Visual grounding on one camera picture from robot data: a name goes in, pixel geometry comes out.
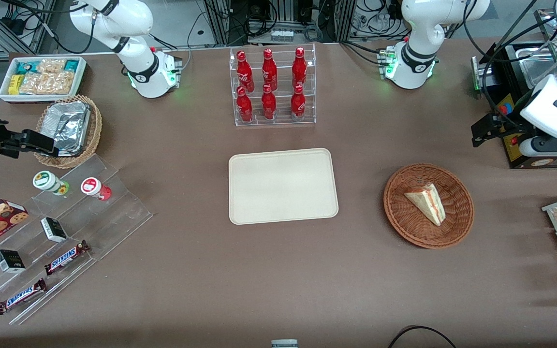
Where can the green lid sunflower jar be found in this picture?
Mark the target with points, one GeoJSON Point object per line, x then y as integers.
{"type": "Point", "coordinates": [46, 181]}

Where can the beige plastic tray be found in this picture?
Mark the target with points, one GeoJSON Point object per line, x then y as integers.
{"type": "Point", "coordinates": [283, 186]}

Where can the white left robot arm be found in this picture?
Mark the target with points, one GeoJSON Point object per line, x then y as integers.
{"type": "Point", "coordinates": [418, 29]}

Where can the small black box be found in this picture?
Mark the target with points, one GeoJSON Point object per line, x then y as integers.
{"type": "Point", "coordinates": [10, 261]}
{"type": "Point", "coordinates": [53, 229]}

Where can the triangle sandwich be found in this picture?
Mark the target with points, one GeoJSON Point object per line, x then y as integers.
{"type": "Point", "coordinates": [428, 203]}

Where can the small clear cracker bag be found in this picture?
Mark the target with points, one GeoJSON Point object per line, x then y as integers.
{"type": "Point", "coordinates": [51, 65]}

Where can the white rectangular bin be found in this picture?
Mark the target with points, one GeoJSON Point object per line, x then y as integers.
{"type": "Point", "coordinates": [82, 77]}

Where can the black countertop appliance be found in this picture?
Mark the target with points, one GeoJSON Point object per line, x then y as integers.
{"type": "Point", "coordinates": [503, 63]}

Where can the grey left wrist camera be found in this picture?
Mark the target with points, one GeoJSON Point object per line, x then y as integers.
{"type": "Point", "coordinates": [549, 150]}

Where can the brown round wicker basket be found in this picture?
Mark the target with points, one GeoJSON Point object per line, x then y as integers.
{"type": "Point", "coordinates": [404, 217]}

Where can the large clear cracker bag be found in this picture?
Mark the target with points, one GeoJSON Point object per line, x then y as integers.
{"type": "Point", "coordinates": [46, 83]}

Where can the teal snack packet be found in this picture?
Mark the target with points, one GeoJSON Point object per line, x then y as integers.
{"type": "Point", "coordinates": [72, 65]}
{"type": "Point", "coordinates": [26, 66]}

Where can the red lid strawberry jar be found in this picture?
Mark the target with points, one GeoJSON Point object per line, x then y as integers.
{"type": "Point", "coordinates": [92, 186]}

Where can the clear acrylic stepped shelf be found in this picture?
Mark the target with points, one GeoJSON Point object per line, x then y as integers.
{"type": "Point", "coordinates": [114, 212]}

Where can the white power strip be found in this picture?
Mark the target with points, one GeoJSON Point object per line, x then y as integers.
{"type": "Point", "coordinates": [282, 35]}

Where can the stainless steel pan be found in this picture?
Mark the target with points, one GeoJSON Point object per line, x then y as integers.
{"type": "Point", "coordinates": [535, 63]}

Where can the Snickers chocolate bar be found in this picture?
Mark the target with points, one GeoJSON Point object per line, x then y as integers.
{"type": "Point", "coordinates": [65, 257]}
{"type": "Point", "coordinates": [20, 297]}

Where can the clear acrylic bottle rack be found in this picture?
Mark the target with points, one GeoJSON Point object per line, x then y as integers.
{"type": "Point", "coordinates": [281, 72]}

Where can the red cola bottle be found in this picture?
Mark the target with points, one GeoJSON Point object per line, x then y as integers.
{"type": "Point", "coordinates": [244, 107]}
{"type": "Point", "coordinates": [298, 104]}
{"type": "Point", "coordinates": [245, 75]}
{"type": "Point", "coordinates": [269, 104]}
{"type": "Point", "coordinates": [270, 72]}
{"type": "Point", "coordinates": [299, 70]}

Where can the grey label tag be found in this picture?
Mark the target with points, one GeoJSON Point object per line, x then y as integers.
{"type": "Point", "coordinates": [284, 344]}

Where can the light tan wicker basket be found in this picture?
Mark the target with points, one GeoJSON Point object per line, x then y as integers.
{"type": "Point", "coordinates": [95, 130]}

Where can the yellow snack packet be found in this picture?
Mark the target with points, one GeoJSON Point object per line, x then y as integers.
{"type": "Point", "coordinates": [15, 84]}

